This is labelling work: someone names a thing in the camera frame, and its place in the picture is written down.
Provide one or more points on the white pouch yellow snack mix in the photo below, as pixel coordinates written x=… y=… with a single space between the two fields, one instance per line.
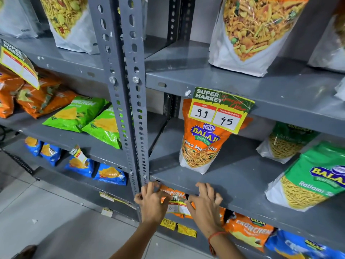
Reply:
x=253 y=26
x=67 y=21

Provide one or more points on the green yellow shelf price tag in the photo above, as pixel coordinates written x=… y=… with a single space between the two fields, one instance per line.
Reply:
x=219 y=110

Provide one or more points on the person's left middle finger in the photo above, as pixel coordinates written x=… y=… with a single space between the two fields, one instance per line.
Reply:
x=150 y=186

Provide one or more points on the small shelf price tag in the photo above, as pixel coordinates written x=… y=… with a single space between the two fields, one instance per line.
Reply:
x=78 y=155
x=176 y=207
x=113 y=198

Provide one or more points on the red thread wrist band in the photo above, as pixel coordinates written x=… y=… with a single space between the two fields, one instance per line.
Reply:
x=214 y=235

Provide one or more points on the person's right hand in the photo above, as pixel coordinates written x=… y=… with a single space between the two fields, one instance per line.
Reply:
x=206 y=213

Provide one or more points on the orange snack mix pouch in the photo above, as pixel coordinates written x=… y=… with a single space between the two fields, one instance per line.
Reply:
x=199 y=148

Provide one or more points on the person's left hand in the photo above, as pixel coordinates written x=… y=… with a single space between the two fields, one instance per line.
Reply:
x=151 y=206

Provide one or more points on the person's left little finger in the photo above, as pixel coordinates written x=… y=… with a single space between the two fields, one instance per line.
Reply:
x=137 y=197

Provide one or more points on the blue chips packet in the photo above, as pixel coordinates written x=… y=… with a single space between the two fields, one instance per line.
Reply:
x=50 y=153
x=33 y=145
x=296 y=246
x=79 y=167
x=110 y=173

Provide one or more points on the green chips packet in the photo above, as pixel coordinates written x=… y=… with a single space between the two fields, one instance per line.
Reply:
x=105 y=126
x=72 y=113

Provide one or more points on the person's right thumb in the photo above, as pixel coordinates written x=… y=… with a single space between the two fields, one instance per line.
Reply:
x=189 y=206

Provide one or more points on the person's right middle finger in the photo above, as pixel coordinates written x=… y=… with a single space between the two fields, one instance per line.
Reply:
x=210 y=190

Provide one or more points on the person's right forearm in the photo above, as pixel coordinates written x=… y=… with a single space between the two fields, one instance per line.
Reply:
x=225 y=246

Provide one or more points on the yellow patterned label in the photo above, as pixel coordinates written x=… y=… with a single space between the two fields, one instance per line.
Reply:
x=186 y=230
x=168 y=224

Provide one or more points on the person's left forearm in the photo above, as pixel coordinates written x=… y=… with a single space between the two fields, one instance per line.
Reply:
x=134 y=241

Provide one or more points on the person's left thumb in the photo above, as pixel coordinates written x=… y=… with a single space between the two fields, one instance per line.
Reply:
x=166 y=200

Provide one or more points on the green sev snack pouch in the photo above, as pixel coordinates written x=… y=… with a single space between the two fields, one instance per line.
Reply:
x=285 y=142
x=310 y=180

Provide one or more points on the grey metal shelving rack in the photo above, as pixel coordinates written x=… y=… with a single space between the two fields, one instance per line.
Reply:
x=113 y=51
x=269 y=88

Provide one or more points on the white paper tag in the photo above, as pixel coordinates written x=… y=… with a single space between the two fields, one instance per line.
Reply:
x=107 y=212

